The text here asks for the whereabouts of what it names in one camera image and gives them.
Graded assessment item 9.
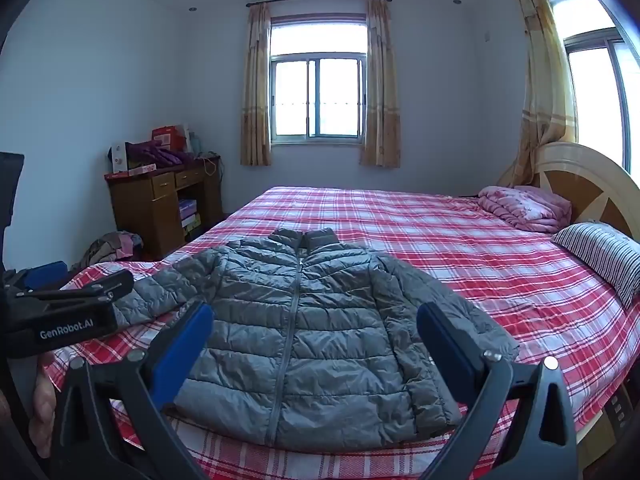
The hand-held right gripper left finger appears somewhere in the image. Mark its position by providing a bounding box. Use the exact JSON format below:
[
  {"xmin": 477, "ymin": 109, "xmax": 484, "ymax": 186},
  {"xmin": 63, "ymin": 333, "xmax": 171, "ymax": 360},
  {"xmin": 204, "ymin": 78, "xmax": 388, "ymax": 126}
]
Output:
[{"xmin": 50, "ymin": 301, "xmax": 216, "ymax": 480}]

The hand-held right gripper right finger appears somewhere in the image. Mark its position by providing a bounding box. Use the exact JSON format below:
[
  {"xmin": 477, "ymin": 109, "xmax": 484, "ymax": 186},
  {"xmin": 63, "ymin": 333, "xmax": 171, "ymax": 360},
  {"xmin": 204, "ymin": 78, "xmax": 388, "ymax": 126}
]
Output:
[{"xmin": 416, "ymin": 301, "xmax": 581, "ymax": 480}]

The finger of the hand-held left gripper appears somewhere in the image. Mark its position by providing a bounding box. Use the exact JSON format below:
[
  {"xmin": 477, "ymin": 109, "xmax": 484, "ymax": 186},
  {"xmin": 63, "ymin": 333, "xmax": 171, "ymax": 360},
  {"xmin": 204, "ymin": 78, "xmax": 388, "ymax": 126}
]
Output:
[
  {"xmin": 15, "ymin": 269, "xmax": 135, "ymax": 317},
  {"xmin": 4, "ymin": 261, "xmax": 69, "ymax": 293}
]

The grey puffer jacket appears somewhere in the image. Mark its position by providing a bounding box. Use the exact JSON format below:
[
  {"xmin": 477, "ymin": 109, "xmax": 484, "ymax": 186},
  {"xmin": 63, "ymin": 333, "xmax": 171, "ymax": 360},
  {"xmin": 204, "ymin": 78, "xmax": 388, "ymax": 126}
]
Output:
[{"xmin": 112, "ymin": 227, "xmax": 521, "ymax": 451}]

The pile of clothes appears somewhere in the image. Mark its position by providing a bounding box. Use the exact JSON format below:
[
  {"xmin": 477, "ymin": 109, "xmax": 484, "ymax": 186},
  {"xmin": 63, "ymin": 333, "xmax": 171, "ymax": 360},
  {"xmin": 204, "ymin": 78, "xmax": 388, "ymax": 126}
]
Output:
[{"xmin": 74, "ymin": 231, "xmax": 144, "ymax": 270}]

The person's left hand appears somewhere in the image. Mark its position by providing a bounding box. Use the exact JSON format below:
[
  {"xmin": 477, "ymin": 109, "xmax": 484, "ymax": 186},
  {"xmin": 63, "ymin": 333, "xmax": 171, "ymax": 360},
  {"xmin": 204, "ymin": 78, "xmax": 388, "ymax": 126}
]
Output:
[{"xmin": 27, "ymin": 351, "xmax": 60, "ymax": 459}]

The bed with red plaid sheet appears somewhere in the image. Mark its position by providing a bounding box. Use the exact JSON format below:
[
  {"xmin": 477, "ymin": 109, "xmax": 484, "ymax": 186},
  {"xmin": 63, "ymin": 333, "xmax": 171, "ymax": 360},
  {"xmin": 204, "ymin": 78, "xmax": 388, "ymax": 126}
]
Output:
[{"xmin": 42, "ymin": 186, "xmax": 640, "ymax": 480}]

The brown wooden desk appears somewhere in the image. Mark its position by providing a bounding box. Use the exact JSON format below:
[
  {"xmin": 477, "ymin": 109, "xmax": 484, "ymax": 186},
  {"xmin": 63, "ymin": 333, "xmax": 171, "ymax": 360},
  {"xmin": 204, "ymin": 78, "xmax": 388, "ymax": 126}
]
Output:
[{"xmin": 104, "ymin": 155, "xmax": 224, "ymax": 261}]

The stack of boxes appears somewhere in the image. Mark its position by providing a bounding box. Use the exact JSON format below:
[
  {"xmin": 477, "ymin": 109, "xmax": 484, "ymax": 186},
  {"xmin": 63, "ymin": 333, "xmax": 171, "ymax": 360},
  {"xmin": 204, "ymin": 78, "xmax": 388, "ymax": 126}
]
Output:
[{"xmin": 177, "ymin": 198, "xmax": 202, "ymax": 232}]

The flat pink box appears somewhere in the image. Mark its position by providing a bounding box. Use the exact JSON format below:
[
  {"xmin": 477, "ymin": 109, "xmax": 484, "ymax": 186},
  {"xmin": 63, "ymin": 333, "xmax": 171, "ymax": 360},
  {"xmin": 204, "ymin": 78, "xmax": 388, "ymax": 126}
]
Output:
[{"xmin": 104, "ymin": 164, "xmax": 161, "ymax": 181}]

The white box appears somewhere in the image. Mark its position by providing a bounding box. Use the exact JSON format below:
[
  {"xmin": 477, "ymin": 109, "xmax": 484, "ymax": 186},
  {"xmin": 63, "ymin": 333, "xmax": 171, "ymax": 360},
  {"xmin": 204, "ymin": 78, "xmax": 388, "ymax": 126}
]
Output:
[{"xmin": 109, "ymin": 142, "xmax": 129, "ymax": 174}]

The purple cloth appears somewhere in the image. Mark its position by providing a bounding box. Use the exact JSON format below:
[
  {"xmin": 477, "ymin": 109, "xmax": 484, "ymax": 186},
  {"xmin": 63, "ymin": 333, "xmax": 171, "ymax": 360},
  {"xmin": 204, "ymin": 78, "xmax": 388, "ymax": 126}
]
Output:
[{"xmin": 125, "ymin": 141, "xmax": 194, "ymax": 169}]

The red cardboard box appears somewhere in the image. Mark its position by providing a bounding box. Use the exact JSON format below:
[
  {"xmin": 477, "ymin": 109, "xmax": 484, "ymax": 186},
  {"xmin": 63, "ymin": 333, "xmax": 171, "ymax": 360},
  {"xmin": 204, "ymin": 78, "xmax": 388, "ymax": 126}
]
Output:
[{"xmin": 151, "ymin": 125, "xmax": 189, "ymax": 152}]

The pink folded quilt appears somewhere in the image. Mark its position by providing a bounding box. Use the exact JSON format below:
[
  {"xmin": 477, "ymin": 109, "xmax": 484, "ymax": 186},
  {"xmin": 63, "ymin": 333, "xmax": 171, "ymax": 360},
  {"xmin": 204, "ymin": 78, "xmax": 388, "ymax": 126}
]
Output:
[{"xmin": 477, "ymin": 185, "xmax": 572, "ymax": 234}]

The striped pillow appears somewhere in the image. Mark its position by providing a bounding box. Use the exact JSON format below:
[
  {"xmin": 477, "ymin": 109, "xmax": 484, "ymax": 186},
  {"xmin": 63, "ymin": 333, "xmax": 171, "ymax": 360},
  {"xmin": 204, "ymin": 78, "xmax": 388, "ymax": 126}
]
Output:
[{"xmin": 551, "ymin": 221, "xmax": 640, "ymax": 311}]

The wooden bed headboard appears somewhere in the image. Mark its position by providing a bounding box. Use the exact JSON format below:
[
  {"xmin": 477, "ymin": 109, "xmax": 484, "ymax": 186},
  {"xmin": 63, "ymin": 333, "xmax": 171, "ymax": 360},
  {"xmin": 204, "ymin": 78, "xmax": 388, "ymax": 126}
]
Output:
[{"xmin": 495, "ymin": 141, "xmax": 640, "ymax": 243}]

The sliding glass window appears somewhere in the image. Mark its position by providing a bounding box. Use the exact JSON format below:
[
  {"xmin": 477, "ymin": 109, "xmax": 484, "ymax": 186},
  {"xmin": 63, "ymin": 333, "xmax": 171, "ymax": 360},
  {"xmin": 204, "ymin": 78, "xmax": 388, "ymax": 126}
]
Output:
[{"xmin": 269, "ymin": 12, "xmax": 368, "ymax": 146}]

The long beige patterned curtain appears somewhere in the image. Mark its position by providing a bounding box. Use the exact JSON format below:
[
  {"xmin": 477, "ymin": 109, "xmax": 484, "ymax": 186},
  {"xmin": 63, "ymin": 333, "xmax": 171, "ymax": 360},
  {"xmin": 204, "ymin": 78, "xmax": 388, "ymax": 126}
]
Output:
[{"xmin": 496, "ymin": 0, "xmax": 579, "ymax": 188}]

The large bright window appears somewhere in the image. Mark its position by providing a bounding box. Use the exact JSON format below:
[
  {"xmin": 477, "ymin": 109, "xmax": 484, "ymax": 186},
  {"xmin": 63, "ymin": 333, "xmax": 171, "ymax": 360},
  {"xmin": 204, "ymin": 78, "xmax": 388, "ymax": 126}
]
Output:
[{"xmin": 542, "ymin": 0, "xmax": 640, "ymax": 176}]

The dark curtain rod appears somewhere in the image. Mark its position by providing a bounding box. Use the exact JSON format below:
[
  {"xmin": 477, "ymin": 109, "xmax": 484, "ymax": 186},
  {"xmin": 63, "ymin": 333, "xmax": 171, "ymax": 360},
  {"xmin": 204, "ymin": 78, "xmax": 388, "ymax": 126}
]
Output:
[{"xmin": 245, "ymin": 0, "xmax": 393, "ymax": 7}]

